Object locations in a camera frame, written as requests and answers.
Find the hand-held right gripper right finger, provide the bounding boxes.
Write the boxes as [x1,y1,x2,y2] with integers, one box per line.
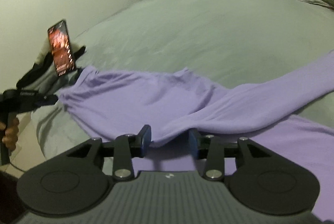
[188,129,270,181]

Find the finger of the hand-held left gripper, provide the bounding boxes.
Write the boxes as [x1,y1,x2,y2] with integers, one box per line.
[36,94,59,110]

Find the black cable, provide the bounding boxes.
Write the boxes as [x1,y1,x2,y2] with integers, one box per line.
[10,161,30,172]

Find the beige bag with black straps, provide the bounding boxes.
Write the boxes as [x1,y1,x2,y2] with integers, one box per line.
[16,38,86,89]

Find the smartphone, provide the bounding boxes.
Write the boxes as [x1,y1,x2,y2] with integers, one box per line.
[47,19,77,77]

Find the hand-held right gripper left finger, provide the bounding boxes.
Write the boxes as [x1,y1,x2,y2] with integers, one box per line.
[66,124,152,181]

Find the person's left hand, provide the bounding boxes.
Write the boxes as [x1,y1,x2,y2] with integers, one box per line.
[0,118,20,152]

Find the purple pants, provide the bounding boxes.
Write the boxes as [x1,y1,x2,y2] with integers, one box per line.
[56,49,334,216]

